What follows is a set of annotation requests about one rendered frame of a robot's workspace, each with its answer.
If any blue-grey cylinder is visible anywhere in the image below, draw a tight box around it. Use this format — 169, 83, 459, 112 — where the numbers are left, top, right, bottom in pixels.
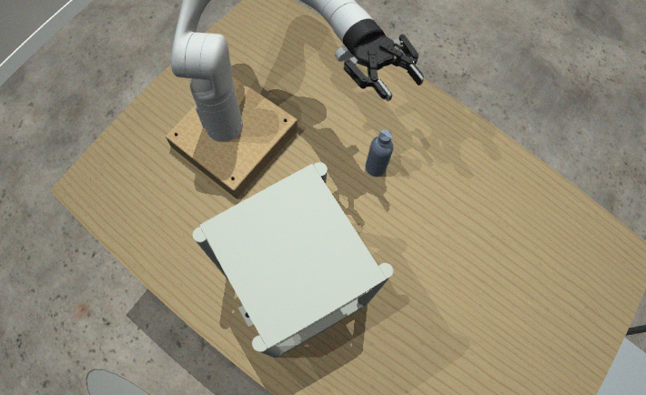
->
365, 130, 394, 177

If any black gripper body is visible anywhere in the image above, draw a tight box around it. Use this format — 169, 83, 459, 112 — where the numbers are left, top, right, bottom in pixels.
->
343, 18, 394, 70

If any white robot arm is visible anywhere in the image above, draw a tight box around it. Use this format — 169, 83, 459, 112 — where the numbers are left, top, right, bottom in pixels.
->
171, 0, 372, 142

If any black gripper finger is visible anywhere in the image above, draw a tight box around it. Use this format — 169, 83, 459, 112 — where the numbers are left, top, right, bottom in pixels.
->
344, 47, 392, 101
379, 34, 424, 86

